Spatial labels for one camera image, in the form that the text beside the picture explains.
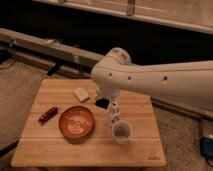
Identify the black eraser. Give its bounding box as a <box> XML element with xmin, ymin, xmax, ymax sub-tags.
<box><xmin>95</xmin><ymin>98</ymin><xmax>109</xmax><ymax>109</ymax></box>

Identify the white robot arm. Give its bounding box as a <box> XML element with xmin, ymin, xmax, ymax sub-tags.
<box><xmin>91</xmin><ymin>47</ymin><xmax>213</xmax><ymax>111</ymax></box>

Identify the orange ceramic bowl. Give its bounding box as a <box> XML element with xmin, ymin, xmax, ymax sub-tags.
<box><xmin>58</xmin><ymin>106</ymin><xmax>95</xmax><ymax>139</ymax></box>

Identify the small white bottle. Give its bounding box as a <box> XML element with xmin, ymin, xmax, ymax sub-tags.
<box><xmin>108</xmin><ymin>101</ymin><xmax>120</xmax><ymax>127</ymax></box>

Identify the beige sponge block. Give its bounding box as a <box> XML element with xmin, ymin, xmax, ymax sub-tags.
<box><xmin>73</xmin><ymin>87</ymin><xmax>89</xmax><ymax>102</ymax></box>

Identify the dark red pocket knife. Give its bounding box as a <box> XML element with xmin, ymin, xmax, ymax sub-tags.
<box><xmin>38</xmin><ymin>107</ymin><xmax>58</xmax><ymax>123</ymax></box>

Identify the blue object on floor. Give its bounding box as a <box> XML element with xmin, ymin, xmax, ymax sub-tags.
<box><xmin>200</xmin><ymin>137</ymin><xmax>213</xmax><ymax>159</ymax></box>

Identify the black cable on floor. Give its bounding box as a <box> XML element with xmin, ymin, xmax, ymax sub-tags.
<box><xmin>0</xmin><ymin>139</ymin><xmax>20</xmax><ymax>158</ymax></box>

